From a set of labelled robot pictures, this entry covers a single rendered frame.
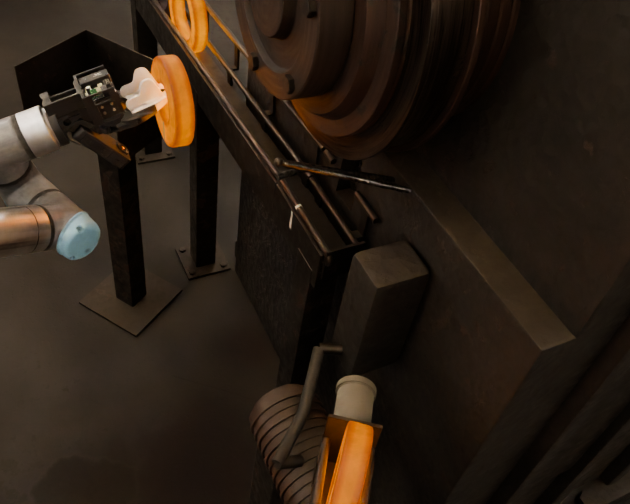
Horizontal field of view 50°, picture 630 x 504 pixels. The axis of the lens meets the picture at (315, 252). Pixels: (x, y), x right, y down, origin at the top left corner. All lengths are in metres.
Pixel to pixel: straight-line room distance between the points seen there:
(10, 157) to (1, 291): 0.91
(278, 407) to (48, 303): 0.99
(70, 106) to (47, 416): 0.87
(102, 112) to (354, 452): 0.67
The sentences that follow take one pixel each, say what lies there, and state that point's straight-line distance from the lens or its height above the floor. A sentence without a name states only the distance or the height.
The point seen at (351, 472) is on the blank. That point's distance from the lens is 0.82.
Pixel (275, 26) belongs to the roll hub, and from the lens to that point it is 0.89.
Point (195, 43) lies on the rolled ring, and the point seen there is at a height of 0.67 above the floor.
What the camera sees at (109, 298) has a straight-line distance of 1.95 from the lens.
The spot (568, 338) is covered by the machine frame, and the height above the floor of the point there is 0.87.
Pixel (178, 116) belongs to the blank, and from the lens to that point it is 1.13.
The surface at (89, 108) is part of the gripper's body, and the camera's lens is 1.14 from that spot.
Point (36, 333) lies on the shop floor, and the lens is 1.92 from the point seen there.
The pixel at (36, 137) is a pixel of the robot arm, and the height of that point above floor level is 0.82.
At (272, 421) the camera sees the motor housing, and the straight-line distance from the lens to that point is 1.14.
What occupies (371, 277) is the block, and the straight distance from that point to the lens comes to 0.97.
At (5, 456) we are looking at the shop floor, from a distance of 1.74.
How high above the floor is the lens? 1.50
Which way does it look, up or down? 46 degrees down
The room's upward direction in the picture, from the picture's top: 11 degrees clockwise
